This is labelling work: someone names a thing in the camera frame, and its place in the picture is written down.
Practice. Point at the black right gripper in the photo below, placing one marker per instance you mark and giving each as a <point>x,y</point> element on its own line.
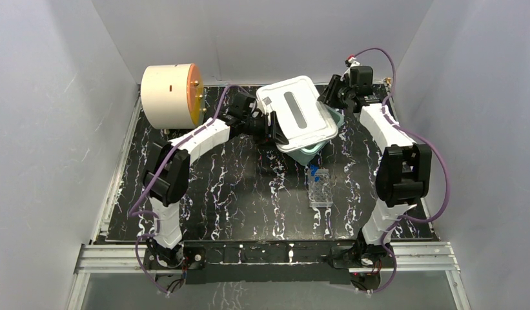
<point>328,95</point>

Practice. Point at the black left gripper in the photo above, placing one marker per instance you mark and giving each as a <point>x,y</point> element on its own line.
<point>269,130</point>

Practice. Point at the white plastic bin lid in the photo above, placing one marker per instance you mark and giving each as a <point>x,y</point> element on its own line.
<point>303,120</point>

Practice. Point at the clear acrylic test tube rack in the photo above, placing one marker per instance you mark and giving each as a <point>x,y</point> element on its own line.
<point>320,193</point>

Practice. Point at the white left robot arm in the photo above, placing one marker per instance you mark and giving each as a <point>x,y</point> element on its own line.
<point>166,179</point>

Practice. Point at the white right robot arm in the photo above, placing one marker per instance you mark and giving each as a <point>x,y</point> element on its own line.
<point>403,174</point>

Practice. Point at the teal plastic bin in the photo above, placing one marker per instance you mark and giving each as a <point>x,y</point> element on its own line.
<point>305,155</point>

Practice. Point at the cream cylindrical centrifuge machine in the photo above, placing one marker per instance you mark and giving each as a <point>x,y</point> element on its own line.
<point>172,96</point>

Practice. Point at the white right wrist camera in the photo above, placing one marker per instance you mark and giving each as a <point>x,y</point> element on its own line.
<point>350,62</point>

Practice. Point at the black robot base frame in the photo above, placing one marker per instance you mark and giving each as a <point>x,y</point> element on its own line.
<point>204,262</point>

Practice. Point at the aluminium rail frame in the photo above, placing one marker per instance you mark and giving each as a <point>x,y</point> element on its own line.
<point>433,256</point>

